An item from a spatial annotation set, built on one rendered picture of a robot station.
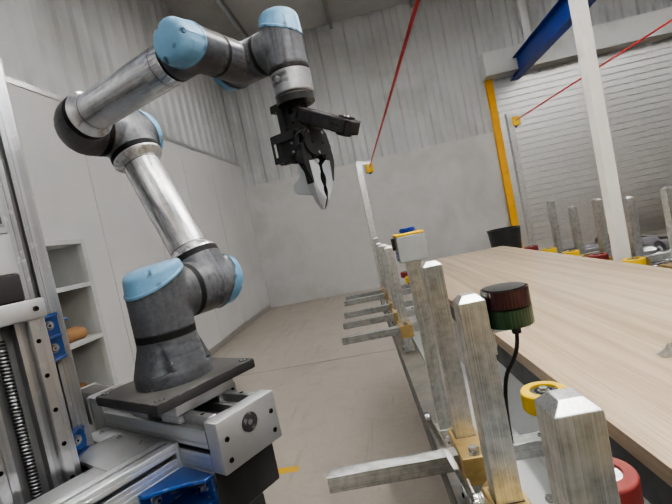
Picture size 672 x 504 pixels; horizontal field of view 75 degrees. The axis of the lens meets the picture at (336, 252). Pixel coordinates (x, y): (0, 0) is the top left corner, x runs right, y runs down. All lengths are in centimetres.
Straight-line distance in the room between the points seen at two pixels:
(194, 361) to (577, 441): 69
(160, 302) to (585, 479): 72
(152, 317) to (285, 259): 767
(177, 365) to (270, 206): 773
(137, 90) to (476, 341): 71
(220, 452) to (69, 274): 285
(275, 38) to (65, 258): 289
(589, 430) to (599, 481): 4
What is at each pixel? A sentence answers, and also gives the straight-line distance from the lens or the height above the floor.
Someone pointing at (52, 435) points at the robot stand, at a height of 102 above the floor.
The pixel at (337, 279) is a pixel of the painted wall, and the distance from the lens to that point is 839.
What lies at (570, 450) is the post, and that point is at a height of 108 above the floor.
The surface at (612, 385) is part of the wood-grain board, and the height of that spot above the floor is 90.
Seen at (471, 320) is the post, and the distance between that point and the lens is 58.
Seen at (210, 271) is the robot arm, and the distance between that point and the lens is 97.
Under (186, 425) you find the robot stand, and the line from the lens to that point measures 87.
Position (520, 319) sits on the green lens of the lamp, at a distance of 59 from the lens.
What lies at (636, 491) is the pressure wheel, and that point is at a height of 90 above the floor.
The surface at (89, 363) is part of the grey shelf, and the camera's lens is 360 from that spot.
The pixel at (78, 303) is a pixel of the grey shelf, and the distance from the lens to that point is 354.
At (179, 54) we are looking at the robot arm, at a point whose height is 158.
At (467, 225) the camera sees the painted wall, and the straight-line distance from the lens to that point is 841.
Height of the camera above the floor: 127
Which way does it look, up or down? 3 degrees down
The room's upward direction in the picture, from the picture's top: 12 degrees counter-clockwise
